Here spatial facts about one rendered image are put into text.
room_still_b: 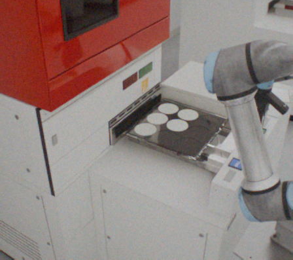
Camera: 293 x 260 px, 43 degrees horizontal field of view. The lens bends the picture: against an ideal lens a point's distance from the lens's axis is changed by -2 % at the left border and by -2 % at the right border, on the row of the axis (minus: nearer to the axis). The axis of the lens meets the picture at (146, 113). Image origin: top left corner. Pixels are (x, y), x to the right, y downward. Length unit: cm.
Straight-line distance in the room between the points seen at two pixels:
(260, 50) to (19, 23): 71
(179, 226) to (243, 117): 63
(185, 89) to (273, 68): 99
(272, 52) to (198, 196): 73
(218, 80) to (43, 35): 53
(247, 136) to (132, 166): 71
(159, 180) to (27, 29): 81
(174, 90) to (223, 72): 96
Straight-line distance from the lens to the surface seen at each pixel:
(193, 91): 194
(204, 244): 155
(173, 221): 154
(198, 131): 175
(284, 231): 139
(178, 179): 161
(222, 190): 140
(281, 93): 202
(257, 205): 117
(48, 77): 124
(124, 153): 174
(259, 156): 112
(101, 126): 165
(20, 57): 129
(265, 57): 101
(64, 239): 175
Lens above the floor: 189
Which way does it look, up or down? 32 degrees down
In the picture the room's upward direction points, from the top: straight up
